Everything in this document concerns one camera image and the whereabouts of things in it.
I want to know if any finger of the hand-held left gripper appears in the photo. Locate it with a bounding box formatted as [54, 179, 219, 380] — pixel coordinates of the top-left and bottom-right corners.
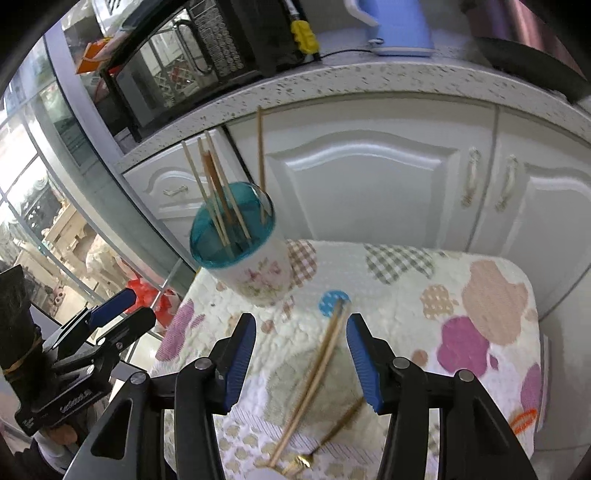
[44, 288, 138, 354]
[51, 307, 157, 374]

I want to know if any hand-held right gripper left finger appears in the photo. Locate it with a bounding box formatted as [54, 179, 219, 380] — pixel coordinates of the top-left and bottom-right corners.
[78, 314, 257, 480]

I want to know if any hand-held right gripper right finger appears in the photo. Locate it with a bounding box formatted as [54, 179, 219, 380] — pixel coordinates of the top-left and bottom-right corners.
[346, 313, 539, 480]

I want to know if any bamboo chopstick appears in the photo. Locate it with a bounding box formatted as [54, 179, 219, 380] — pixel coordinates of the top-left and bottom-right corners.
[207, 151, 228, 220]
[268, 299, 345, 468]
[284, 305, 350, 439]
[257, 106, 269, 223]
[181, 140, 234, 259]
[198, 137, 230, 246]
[205, 130, 253, 244]

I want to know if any white cup with teal rim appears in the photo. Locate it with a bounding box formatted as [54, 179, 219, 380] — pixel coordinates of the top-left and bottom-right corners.
[189, 181, 294, 308]

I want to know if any gold metal spoon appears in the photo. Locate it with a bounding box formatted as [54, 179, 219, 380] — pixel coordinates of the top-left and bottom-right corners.
[279, 397, 365, 476]

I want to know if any person's left forearm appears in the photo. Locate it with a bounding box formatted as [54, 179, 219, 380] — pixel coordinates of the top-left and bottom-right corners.
[0, 434, 83, 480]

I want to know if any person's left hand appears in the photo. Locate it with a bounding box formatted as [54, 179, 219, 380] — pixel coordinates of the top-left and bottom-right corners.
[46, 424, 78, 445]

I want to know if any red plastic bag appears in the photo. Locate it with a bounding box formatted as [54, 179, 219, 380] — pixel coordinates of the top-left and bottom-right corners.
[127, 277, 181, 329]

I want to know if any beige wooden shelf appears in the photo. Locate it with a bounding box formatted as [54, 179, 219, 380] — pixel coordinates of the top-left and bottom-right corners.
[41, 203, 121, 296]

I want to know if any quilted patchwork mat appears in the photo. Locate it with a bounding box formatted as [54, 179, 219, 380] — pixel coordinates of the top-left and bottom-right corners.
[148, 237, 548, 480]

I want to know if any white cabinet drawer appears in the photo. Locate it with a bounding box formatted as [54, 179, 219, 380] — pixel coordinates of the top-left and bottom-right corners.
[122, 127, 250, 241]

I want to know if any white cabinet door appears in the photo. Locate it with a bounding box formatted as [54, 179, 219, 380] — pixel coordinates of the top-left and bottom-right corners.
[226, 104, 499, 252]
[471, 108, 591, 319]

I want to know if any glass sliding door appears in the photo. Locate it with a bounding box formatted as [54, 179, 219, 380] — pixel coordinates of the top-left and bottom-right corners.
[0, 37, 199, 333]

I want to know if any black microwave oven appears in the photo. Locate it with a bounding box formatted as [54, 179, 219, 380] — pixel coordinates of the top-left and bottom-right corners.
[99, 0, 305, 144]

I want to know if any orange box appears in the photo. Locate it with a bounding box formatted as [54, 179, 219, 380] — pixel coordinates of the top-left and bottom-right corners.
[76, 39, 114, 75]

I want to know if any speckled stone countertop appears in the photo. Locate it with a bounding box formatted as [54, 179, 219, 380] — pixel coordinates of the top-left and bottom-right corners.
[113, 44, 591, 174]

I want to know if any yellow plug adapter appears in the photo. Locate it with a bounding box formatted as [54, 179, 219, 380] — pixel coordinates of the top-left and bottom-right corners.
[291, 18, 322, 59]

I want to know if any blue electric kettle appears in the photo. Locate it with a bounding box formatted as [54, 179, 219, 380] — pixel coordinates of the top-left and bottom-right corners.
[344, 0, 435, 57]

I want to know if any maroon metallic pot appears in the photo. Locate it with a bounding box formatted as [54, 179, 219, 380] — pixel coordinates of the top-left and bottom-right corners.
[501, 0, 583, 70]

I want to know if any metal door handle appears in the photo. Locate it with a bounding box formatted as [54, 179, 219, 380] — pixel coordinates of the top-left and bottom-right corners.
[461, 148, 481, 207]
[495, 154, 518, 212]

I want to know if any black power cable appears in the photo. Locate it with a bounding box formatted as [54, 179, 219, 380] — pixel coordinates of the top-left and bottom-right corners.
[318, 46, 376, 61]

